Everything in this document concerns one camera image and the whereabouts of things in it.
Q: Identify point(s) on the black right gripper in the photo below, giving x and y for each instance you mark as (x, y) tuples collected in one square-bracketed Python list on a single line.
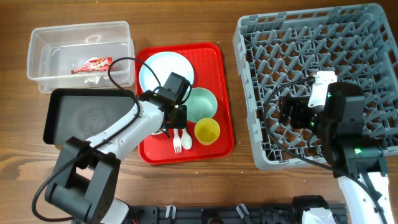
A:
[(300, 106)]

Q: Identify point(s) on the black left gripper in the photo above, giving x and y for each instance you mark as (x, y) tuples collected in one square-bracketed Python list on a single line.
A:
[(181, 122)]

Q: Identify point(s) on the mint green bowl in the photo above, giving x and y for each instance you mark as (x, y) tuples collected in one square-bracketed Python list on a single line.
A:
[(201, 103)]

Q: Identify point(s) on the yellow plastic cup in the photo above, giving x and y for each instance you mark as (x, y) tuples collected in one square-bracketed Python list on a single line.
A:
[(207, 131)]

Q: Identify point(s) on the red snack wrapper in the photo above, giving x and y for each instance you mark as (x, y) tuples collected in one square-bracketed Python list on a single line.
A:
[(95, 65)]

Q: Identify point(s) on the light blue bowl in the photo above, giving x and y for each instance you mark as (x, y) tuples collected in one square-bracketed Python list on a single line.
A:
[(159, 131)]

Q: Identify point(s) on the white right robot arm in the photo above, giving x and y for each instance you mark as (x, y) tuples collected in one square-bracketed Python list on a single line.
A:
[(357, 161)]

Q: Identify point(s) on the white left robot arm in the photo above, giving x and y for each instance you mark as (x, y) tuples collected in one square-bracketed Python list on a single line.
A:
[(83, 182)]

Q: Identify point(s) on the grey dishwasher rack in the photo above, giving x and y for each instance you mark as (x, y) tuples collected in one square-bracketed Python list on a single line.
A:
[(276, 51)]

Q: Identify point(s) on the black waste tray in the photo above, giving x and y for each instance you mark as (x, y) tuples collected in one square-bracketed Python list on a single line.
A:
[(83, 113)]

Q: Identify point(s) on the clear plastic waste bin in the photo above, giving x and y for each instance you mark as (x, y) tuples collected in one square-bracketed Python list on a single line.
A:
[(55, 51)]

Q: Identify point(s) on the light blue plate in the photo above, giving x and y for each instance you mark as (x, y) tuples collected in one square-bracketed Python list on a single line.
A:
[(163, 64)]

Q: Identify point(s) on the white plastic fork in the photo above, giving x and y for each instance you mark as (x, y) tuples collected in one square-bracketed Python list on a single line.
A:
[(177, 142)]

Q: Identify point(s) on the white plastic spoon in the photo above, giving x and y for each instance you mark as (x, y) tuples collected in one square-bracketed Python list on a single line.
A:
[(186, 139)]

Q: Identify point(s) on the red plastic tray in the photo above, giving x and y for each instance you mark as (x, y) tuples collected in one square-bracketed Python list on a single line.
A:
[(207, 62)]

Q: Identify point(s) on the crumpled white paper tissue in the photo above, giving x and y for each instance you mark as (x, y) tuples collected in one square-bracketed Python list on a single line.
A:
[(95, 80)]

